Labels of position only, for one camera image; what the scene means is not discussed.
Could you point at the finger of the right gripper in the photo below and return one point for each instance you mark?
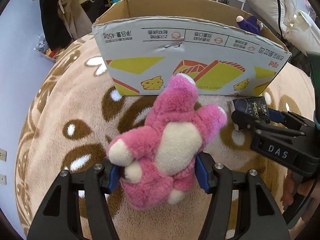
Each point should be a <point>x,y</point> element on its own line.
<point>273,127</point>
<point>289,119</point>

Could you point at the purple haired plush doll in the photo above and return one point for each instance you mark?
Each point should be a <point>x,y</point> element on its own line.
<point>250,24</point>

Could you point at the pink plush bear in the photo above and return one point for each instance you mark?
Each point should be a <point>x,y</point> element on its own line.
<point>159,158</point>

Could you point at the beige hanging coat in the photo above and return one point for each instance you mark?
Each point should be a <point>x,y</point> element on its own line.
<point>74,17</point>

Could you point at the cardboard box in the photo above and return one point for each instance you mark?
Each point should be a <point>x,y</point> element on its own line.
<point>145,42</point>

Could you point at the black face tissue pack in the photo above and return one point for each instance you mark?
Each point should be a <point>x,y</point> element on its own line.
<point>245,109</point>

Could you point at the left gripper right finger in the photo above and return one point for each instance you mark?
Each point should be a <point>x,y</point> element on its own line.
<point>258,216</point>

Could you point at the person's right hand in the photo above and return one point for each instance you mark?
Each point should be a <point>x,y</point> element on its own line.
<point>289,188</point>

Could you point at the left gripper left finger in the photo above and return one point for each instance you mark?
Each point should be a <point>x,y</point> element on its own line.
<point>58,216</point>

